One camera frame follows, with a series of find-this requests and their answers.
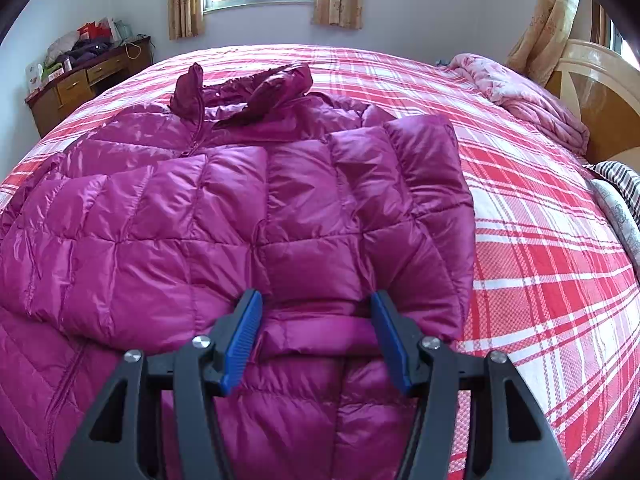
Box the red plaid bed sheet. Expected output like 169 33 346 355
1 44 639 478

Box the magenta puffer jacket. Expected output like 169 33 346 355
1 65 474 479

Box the side beige curtain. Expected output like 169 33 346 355
506 0 580 87

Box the white carton on desk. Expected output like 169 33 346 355
25 63 43 93

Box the pink folded quilt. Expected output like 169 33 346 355
448 53 590 156

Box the striped pillow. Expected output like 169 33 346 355
587 160 640 216

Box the brown wooden desk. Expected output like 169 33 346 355
26 36 153 139

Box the grey floral pillow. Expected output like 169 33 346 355
589 179 640 274

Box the wooden bed headboard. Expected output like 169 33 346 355
547 39 640 170

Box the clothes pile on desk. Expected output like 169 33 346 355
43 18 120 67

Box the side window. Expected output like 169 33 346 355
590 0 639 70

